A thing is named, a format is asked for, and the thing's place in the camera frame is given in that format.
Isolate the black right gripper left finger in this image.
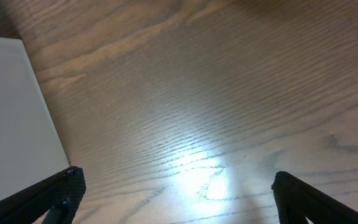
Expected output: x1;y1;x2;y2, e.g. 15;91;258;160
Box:
0;166;86;224

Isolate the white cardboard box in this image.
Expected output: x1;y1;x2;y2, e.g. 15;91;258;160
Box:
0;38;70;201

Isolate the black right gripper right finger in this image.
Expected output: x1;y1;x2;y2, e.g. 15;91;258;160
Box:
272;171;358;224

